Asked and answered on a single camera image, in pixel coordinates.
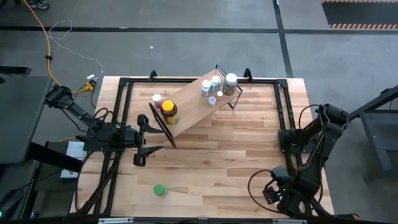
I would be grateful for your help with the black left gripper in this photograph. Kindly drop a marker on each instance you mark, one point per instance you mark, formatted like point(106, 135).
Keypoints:
point(141, 137)

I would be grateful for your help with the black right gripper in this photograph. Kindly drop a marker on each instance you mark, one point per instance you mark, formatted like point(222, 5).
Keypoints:
point(281, 199)

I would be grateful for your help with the large amber bottle yellow cap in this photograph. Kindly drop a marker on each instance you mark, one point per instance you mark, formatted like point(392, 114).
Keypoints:
point(168, 112)

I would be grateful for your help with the pink bottle white cap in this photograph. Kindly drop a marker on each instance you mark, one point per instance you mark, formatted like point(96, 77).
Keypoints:
point(157, 99)

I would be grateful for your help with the bottle with green cap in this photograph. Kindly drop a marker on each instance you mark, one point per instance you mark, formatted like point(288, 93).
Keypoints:
point(160, 189)

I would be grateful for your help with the white bottle teal label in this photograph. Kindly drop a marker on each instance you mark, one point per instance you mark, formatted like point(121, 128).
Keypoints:
point(206, 87)

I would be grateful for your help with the white bottle blue label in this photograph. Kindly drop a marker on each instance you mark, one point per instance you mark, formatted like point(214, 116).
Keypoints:
point(215, 82)

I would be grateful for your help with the gummy jar white lid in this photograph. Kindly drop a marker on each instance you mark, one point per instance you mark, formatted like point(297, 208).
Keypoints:
point(230, 83)

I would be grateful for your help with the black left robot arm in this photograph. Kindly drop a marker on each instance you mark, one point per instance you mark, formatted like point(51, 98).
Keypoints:
point(81, 113)

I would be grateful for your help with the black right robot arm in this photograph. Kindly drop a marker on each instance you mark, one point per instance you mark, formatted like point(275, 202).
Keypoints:
point(323, 143)

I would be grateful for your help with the silver aluminium bar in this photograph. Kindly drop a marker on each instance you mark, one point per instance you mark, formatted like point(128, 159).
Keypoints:
point(289, 221)
point(115, 221)

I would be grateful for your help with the black table clamp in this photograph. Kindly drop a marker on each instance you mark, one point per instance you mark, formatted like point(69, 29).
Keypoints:
point(153, 74)
point(247, 73)

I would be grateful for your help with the yellow extension socket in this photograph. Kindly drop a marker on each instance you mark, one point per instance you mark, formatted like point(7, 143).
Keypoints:
point(89, 86)

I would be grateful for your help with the white power adapter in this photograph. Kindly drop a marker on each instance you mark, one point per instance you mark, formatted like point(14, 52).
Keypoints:
point(91, 76)

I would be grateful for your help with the black desk beam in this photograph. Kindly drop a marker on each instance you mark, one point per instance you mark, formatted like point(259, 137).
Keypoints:
point(53, 157)

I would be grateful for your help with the black side table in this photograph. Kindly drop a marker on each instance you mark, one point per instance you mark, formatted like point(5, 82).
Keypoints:
point(46, 199)

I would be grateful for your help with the grey desk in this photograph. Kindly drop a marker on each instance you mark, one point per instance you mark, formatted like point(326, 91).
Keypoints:
point(18, 118)

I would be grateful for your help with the black flat bar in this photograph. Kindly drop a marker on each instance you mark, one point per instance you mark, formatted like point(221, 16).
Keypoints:
point(15, 70)

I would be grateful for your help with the black computer mouse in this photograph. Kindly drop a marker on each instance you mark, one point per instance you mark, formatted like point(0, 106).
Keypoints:
point(11, 200)

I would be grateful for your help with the person's shoe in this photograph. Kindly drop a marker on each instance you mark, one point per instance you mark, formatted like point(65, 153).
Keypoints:
point(37, 3)

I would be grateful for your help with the black mat hazard stripes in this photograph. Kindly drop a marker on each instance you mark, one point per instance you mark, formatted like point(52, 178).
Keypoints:
point(357, 12)

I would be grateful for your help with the wooden shelf black metal frame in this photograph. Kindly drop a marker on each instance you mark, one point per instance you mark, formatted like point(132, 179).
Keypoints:
point(192, 109)

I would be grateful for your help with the black table frame rails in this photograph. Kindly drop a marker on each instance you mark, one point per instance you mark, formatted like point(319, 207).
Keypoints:
point(174, 80)

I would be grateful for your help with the grey metal table frame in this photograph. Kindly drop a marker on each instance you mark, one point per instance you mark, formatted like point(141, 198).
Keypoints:
point(382, 98)

